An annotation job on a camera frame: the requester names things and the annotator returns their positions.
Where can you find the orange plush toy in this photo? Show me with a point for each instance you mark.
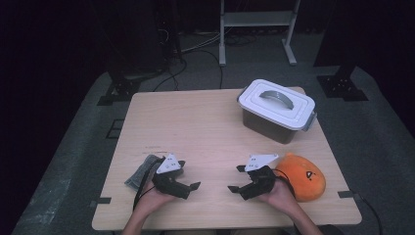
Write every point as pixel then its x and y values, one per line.
pixel 303 184

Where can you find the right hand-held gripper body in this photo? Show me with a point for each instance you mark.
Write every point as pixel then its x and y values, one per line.
pixel 262 182

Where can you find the grey fluffy cloth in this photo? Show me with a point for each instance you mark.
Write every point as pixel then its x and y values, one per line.
pixel 140 174

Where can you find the black floor tape square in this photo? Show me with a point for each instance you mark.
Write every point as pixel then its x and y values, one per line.
pixel 115 129

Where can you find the black tape mark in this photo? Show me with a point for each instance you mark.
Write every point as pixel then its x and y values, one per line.
pixel 345 194
pixel 104 200

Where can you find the black stand base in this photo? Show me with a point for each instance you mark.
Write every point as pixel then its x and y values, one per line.
pixel 341 86
pixel 122 89

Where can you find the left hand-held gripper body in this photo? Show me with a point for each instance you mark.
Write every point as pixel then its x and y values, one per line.
pixel 169 184

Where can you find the white metal stand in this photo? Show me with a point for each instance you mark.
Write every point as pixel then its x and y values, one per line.
pixel 257 18

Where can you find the person's right hand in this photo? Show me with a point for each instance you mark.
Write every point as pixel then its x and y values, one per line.
pixel 282 196

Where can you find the person's left hand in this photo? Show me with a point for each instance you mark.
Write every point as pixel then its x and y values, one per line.
pixel 151 200

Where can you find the brown translucent storage box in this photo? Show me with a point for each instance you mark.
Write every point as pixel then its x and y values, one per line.
pixel 267 129

